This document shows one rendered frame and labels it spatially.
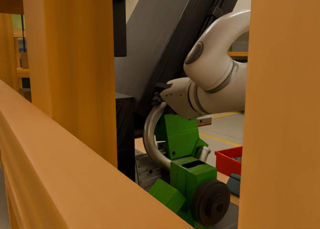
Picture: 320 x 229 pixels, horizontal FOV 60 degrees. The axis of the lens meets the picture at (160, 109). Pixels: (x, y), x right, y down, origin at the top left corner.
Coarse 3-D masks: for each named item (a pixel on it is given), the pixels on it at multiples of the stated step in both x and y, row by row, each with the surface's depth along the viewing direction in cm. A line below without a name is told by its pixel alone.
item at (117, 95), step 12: (120, 96) 78; (132, 120) 79; (132, 132) 79; (120, 144) 78; (132, 144) 80; (120, 156) 78; (132, 156) 81; (120, 168) 79; (132, 168) 81; (132, 180) 82
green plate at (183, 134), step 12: (168, 120) 77; (180, 120) 79; (192, 120) 82; (156, 132) 83; (168, 132) 77; (180, 132) 79; (192, 132) 81; (168, 144) 76; (180, 144) 79; (192, 144) 81; (168, 156) 77; (180, 156) 78
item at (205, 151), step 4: (200, 148) 79; (204, 148) 79; (208, 148) 79; (200, 152) 79; (204, 152) 79; (208, 152) 79; (196, 156) 79; (200, 156) 78; (204, 156) 78; (204, 160) 78
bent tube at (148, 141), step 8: (160, 104) 72; (152, 112) 71; (160, 112) 72; (152, 120) 70; (144, 128) 70; (152, 128) 70; (144, 136) 70; (152, 136) 70; (144, 144) 70; (152, 144) 70; (152, 152) 70; (152, 160) 71; (160, 160) 70; (168, 160) 72; (168, 168) 72
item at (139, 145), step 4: (136, 140) 150; (140, 140) 150; (136, 144) 144; (140, 144) 144; (156, 144) 144; (136, 148) 138; (140, 148) 138; (144, 148) 138; (144, 152) 132; (220, 176) 106; (224, 176) 106; (220, 180) 102; (224, 180) 102; (232, 196) 91; (236, 196) 91; (232, 200) 88; (236, 200) 88; (236, 204) 86
